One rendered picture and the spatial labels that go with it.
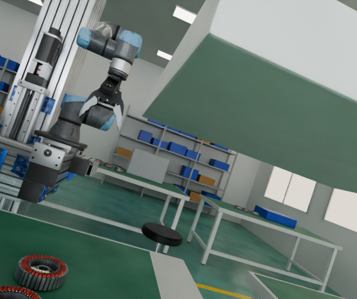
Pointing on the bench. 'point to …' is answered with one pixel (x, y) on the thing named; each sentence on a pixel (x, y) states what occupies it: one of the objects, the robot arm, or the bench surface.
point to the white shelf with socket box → (279, 87)
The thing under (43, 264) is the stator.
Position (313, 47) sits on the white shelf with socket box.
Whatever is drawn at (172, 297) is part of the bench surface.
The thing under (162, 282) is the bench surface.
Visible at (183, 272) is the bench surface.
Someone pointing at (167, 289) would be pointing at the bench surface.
